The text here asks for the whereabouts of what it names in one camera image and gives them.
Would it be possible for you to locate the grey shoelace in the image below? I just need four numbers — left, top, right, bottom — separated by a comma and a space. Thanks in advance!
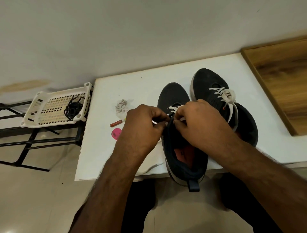
208, 86, 239, 133

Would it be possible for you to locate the pink capped white bottle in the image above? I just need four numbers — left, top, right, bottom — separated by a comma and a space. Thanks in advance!
111, 128, 123, 142

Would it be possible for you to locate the black metal rack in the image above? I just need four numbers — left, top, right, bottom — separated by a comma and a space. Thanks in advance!
0, 96, 87, 173

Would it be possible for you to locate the white perforated plastic tray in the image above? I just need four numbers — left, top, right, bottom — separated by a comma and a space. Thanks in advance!
20, 82, 93, 129

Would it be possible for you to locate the person's right hand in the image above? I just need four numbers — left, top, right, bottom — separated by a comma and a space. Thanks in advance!
173, 99, 245, 161

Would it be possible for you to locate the person's left hand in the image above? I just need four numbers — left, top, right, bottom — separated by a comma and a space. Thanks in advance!
113, 104, 171, 164

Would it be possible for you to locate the crumpled white paper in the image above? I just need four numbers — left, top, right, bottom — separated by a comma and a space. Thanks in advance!
115, 98, 130, 118

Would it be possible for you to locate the person's right forearm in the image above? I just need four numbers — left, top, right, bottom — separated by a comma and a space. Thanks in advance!
223, 143, 307, 233

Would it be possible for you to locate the wooden board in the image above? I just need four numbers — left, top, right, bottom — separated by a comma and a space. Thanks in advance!
241, 38, 307, 137

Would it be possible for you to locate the grey shoelaces bundle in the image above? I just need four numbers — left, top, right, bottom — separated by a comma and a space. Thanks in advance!
134, 103, 185, 176

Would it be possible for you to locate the dark sneaker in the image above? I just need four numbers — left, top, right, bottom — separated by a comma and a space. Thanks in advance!
189, 68, 259, 149
157, 82, 210, 193

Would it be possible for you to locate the person's left forearm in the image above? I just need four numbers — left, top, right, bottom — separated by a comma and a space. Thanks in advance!
69, 154, 145, 233

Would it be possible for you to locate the black shoelace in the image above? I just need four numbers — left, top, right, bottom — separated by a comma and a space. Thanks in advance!
67, 94, 88, 116
63, 99, 84, 121

